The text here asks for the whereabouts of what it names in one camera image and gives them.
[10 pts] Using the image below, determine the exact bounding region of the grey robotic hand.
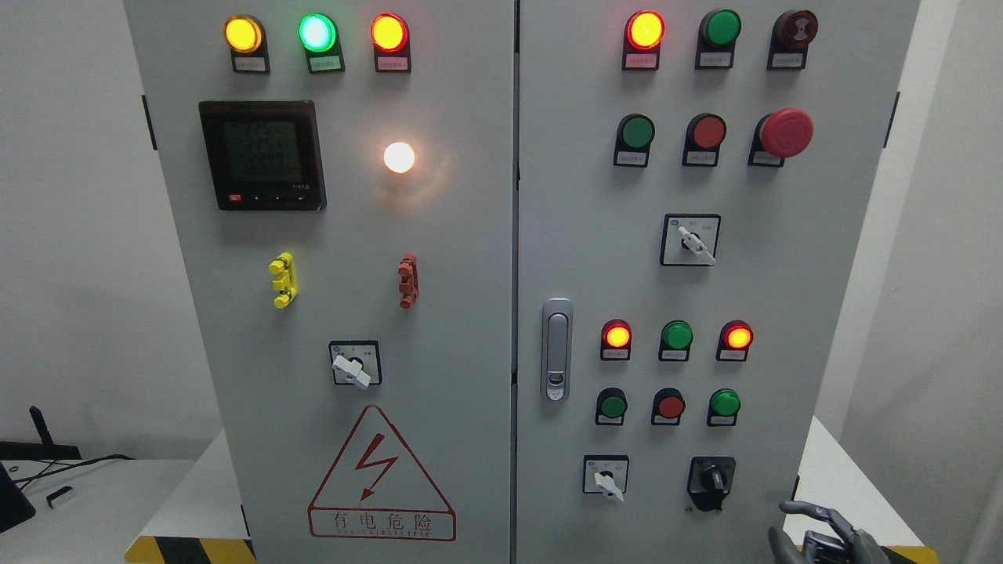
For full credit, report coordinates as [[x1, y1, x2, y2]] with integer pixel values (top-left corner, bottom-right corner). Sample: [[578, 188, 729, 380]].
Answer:
[[768, 502, 889, 563]]

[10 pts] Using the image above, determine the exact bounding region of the black rotary knob switch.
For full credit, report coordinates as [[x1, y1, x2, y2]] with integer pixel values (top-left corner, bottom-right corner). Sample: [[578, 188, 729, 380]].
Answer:
[[687, 456, 737, 512]]

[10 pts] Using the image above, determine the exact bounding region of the green push button lower right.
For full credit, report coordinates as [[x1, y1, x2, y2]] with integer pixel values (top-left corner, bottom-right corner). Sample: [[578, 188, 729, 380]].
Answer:
[[706, 388, 741, 428]]

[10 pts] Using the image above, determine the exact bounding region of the green push button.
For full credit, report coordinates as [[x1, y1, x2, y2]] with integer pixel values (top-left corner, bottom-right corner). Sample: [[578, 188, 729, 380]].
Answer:
[[613, 112, 655, 168], [594, 388, 629, 426], [706, 388, 741, 428]]

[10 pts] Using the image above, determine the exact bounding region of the red push button lower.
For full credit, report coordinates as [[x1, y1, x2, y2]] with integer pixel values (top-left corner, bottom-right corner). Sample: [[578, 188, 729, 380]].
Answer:
[[650, 388, 686, 426]]

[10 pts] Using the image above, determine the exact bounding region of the red push button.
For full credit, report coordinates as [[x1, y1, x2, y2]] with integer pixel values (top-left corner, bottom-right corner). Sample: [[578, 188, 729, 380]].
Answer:
[[650, 388, 686, 426], [682, 112, 727, 167]]

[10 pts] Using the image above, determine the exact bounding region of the red lamp middle right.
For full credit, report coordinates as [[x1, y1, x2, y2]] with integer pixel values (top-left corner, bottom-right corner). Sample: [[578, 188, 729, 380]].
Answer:
[[716, 319, 755, 362]]

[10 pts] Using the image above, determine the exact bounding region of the green lamp middle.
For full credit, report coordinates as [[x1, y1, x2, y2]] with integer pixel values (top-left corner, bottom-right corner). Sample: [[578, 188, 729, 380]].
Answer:
[[658, 319, 693, 362]]

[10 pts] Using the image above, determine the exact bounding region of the green push button lower left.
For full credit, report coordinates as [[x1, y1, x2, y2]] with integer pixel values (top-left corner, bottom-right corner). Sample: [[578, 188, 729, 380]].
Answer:
[[594, 388, 629, 426]]

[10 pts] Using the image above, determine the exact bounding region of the red lit lamp middle left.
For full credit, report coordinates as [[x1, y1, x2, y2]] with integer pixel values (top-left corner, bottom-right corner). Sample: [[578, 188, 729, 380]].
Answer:
[[599, 319, 632, 361]]

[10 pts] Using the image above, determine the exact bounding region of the red lit lamp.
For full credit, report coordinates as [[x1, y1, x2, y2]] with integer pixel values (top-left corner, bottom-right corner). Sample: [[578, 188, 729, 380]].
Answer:
[[622, 9, 666, 71], [599, 319, 632, 361]]

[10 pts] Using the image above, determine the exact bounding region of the grey right cabinet door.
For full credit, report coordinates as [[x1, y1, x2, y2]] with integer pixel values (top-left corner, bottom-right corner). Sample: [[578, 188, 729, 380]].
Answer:
[[513, 1, 918, 563]]

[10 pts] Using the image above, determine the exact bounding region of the grey cabinet door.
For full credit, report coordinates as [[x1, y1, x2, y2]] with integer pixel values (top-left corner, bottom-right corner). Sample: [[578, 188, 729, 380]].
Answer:
[[513, 1, 918, 563], [125, 1, 516, 563]]

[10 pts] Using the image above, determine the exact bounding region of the red emergency stop button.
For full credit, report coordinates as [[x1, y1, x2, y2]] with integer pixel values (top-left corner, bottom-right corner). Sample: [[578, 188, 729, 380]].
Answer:
[[748, 107, 814, 168]]

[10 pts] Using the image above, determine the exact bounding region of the red push button upper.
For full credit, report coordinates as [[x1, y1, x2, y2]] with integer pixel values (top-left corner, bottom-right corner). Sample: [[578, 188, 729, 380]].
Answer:
[[682, 112, 727, 167]]

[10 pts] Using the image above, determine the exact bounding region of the green push button upper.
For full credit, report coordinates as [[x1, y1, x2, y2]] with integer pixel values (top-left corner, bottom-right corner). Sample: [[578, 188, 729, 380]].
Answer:
[[613, 112, 655, 168]]

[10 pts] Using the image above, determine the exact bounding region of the red electric hazard sticker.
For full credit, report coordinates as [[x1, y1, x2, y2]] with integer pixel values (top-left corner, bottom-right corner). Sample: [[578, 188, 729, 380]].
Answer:
[[308, 404, 456, 542]]

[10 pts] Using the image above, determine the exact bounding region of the dark red buzzer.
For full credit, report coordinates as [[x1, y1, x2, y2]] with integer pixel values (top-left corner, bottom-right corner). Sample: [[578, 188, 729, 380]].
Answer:
[[766, 9, 818, 71]]

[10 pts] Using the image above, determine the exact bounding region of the red terminal clip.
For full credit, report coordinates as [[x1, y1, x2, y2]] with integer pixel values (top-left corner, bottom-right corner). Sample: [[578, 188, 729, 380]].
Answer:
[[397, 253, 420, 310]]

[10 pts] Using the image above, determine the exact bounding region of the green unlit lamp right top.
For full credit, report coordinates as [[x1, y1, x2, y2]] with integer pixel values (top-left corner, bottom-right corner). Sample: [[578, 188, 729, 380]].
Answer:
[[694, 9, 742, 69]]

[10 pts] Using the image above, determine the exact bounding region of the red lit lamp right top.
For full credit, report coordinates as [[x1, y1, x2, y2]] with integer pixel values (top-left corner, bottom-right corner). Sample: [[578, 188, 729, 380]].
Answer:
[[622, 9, 666, 71]]

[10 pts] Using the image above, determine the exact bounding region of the white glowing lamp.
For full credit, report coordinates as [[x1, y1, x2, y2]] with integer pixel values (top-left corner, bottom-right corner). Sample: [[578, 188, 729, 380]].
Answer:
[[383, 140, 417, 175]]

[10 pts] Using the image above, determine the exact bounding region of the grey left cabinet door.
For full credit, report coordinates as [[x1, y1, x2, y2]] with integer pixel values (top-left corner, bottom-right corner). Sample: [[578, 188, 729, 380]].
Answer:
[[125, 1, 516, 563]]

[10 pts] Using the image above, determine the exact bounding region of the yellow terminal clip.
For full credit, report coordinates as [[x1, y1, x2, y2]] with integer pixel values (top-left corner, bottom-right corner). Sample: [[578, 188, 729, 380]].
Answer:
[[268, 252, 299, 309]]

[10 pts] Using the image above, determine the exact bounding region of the orange red indicator lamp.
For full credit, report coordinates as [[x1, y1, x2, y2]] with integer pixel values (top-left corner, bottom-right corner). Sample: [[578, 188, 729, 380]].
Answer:
[[370, 12, 411, 74]]

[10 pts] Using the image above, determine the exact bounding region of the black digital power meter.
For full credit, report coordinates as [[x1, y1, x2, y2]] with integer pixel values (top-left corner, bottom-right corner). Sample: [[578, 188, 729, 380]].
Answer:
[[198, 99, 327, 211]]

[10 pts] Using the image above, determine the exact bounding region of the green lit indicator lamp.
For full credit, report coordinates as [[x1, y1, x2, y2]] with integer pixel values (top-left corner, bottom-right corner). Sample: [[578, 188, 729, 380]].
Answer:
[[298, 12, 345, 74]]

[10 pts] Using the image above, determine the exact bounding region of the small black white adapter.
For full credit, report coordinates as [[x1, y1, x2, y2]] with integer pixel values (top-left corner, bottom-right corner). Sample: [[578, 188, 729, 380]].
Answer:
[[45, 485, 75, 509]]

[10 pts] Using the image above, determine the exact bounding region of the yellow indicator lamp top left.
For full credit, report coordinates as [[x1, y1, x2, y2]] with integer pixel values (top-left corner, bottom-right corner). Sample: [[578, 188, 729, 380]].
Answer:
[[223, 14, 271, 74]]

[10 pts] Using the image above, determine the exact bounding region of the black device with antenna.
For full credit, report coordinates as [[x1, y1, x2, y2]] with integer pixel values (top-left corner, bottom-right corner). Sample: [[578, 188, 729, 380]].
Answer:
[[1, 406, 83, 461]]

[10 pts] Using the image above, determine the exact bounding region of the dark object left edge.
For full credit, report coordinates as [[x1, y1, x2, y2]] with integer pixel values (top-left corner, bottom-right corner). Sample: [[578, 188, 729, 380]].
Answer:
[[0, 464, 36, 533]]

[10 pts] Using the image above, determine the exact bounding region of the white selector switch lower right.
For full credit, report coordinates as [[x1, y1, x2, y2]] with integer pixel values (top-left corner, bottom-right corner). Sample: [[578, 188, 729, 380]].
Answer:
[[581, 454, 629, 503]]

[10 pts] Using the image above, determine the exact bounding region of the white selector switch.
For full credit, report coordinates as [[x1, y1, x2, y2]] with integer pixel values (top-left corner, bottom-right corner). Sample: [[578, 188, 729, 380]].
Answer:
[[659, 214, 722, 266], [581, 454, 629, 503]]

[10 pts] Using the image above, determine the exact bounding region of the white selector switch upper right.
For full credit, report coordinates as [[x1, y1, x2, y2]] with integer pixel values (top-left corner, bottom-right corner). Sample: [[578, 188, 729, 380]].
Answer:
[[659, 214, 722, 266]]

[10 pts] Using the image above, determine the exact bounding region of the silver door handle lock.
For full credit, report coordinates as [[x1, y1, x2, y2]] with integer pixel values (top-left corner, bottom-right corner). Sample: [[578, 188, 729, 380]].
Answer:
[[541, 297, 574, 401]]

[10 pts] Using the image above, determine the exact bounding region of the white selector switch left door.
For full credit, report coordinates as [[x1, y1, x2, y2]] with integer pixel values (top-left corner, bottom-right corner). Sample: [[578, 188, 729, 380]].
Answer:
[[328, 340, 382, 389]]

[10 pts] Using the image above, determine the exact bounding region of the black cable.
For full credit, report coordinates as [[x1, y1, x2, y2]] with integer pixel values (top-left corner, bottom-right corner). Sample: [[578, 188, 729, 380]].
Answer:
[[9, 454, 136, 494]]

